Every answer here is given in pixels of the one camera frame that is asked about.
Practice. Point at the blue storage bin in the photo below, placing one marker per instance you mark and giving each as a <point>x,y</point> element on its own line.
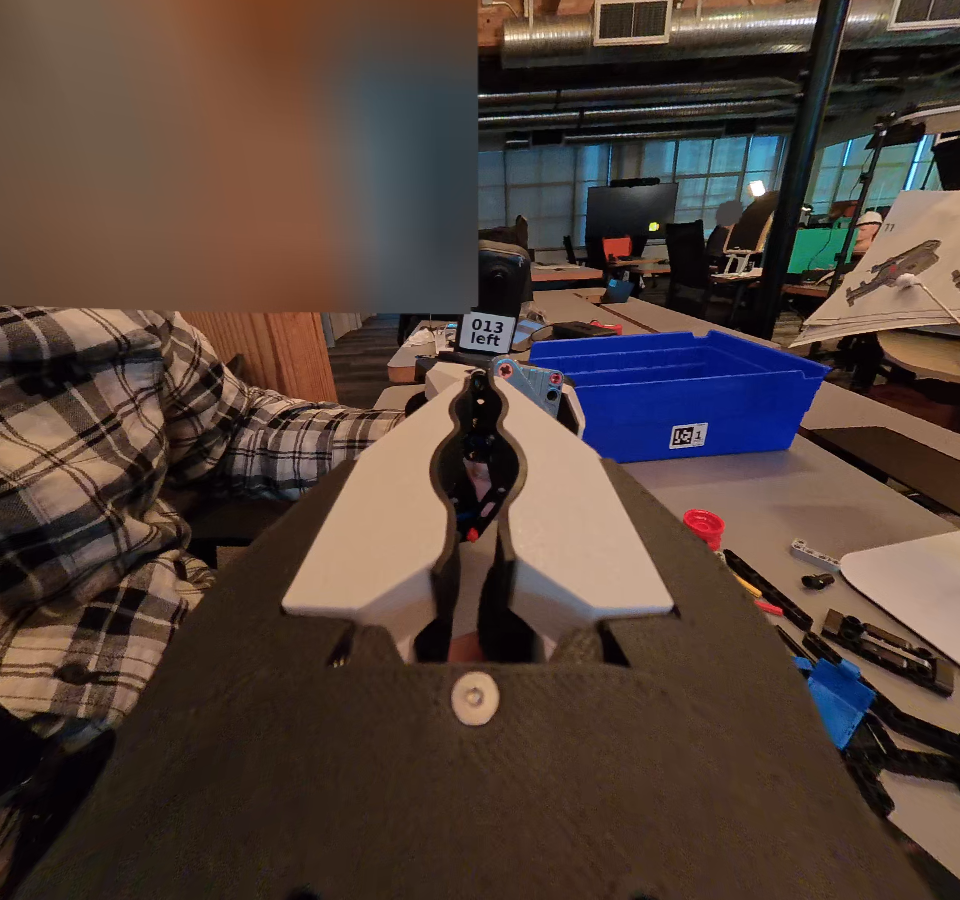
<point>675,405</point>

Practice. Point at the thin black toy axle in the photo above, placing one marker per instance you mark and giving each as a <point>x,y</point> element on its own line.
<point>795,643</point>

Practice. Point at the silver ventilation duct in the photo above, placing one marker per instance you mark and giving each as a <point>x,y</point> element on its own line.
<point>750,27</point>

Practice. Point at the wooden-edged table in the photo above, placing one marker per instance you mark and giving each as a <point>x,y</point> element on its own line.
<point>675,315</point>

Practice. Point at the small blue box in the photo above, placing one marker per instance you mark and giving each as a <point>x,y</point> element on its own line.
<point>619,290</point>

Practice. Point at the instruction booklet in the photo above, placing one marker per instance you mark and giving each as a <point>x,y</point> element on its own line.
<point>892,278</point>

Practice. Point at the blue toy panel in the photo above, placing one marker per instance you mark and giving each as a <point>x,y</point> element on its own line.
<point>836,705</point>

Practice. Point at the black toy frame piece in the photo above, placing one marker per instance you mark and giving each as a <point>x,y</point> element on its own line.
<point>885,652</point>

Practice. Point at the long black toy beam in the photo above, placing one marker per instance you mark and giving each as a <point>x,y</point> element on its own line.
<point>769,589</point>

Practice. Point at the person's plaid shirt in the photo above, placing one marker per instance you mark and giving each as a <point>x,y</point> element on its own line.
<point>90,465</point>

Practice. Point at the red toy axle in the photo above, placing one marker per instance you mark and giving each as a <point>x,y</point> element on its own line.
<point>769,607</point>

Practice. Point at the tan wooden board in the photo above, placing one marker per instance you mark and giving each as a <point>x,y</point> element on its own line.
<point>922,356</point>

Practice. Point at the person's left forearm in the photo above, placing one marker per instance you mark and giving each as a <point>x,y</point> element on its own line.
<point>315,443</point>

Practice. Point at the grey tablet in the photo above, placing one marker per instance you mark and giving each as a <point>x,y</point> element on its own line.
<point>534,328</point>

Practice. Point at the small black toy pin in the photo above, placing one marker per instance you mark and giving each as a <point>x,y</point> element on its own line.
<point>817,581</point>

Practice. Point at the red box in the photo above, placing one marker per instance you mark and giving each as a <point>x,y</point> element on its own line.
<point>616,248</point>

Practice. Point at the red toy wheel hub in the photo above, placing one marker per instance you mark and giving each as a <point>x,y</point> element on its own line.
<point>703,527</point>

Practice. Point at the white book stand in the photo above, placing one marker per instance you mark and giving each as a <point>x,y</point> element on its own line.
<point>907,585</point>

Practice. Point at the light grey angled toy beam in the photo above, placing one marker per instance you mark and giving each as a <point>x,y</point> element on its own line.
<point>815,554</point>

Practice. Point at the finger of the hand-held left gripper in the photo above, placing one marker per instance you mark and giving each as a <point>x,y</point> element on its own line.
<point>572,409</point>
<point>442,383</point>

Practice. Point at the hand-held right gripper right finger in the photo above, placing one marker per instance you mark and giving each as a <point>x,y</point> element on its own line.
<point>592,540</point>

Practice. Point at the black monitor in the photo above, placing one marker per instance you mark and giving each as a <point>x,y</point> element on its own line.
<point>630,210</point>

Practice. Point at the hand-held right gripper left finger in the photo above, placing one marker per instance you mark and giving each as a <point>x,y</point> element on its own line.
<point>360,540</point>

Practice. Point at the black angled toy beam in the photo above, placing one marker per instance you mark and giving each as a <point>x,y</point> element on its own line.
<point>919,727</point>
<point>900,765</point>

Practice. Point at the toy brick motor assembly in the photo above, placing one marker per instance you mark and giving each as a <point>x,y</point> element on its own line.
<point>532,386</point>

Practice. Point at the yellow toy axle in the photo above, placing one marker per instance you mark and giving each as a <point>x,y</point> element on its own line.
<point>746,585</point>

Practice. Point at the white vent grille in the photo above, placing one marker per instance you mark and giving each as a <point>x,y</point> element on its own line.
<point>634,19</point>
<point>926,4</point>

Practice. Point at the grey desk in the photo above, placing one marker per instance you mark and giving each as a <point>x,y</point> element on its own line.
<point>787,495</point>

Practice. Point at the black pouch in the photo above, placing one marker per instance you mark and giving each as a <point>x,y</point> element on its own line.
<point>585,329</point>

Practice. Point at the tall black chair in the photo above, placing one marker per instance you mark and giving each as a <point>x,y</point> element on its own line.
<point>686,263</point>

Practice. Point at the black metal pole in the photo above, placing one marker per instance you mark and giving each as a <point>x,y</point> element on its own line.
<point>814,128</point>

